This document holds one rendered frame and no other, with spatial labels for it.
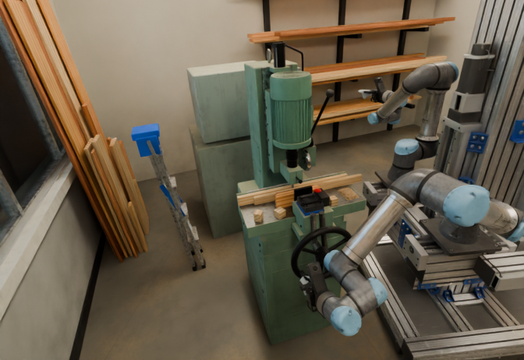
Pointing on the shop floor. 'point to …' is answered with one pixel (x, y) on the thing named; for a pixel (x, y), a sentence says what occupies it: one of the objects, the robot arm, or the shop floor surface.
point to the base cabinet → (285, 291)
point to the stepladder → (178, 211)
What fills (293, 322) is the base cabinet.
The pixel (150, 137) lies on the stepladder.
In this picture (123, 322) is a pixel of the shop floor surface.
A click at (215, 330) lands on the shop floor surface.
